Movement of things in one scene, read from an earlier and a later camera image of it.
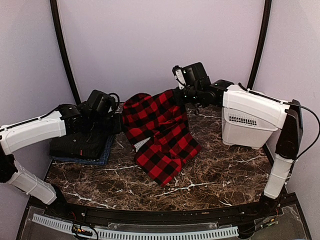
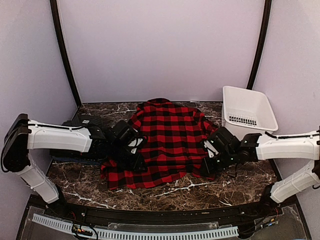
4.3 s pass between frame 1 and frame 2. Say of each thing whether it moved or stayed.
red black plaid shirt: moved
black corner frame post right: stayed
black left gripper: moved
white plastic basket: stayed
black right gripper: moved
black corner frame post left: stayed
